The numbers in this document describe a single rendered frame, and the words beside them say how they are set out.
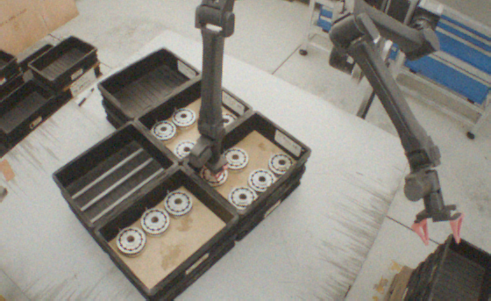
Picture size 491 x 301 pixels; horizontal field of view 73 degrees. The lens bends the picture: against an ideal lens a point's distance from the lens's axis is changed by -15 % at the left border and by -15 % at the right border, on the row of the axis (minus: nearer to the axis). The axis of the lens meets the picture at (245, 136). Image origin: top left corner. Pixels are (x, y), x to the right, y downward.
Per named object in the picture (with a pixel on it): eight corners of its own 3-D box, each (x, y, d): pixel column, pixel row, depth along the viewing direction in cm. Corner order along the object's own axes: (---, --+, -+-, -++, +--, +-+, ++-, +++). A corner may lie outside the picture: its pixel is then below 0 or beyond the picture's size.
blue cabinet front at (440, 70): (403, 64, 291) (426, 6, 248) (480, 104, 269) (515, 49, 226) (402, 66, 289) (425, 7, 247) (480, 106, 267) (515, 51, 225)
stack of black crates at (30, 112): (45, 112, 254) (31, 77, 228) (69, 131, 244) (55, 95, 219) (3, 146, 231) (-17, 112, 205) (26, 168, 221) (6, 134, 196)
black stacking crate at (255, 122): (252, 128, 167) (255, 110, 159) (307, 168, 155) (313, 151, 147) (182, 182, 147) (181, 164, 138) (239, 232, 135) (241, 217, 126)
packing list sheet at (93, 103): (116, 66, 206) (116, 65, 205) (145, 82, 199) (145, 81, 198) (72, 100, 187) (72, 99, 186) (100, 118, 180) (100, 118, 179)
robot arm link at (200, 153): (225, 125, 123) (203, 115, 126) (203, 148, 117) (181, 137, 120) (227, 150, 132) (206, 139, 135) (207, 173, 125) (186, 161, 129)
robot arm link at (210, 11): (231, -19, 92) (200, -26, 96) (223, 31, 99) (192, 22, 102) (300, -19, 127) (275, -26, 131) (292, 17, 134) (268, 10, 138)
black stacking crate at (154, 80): (165, 64, 192) (163, 46, 183) (204, 93, 180) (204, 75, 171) (100, 103, 171) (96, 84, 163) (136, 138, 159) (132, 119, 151)
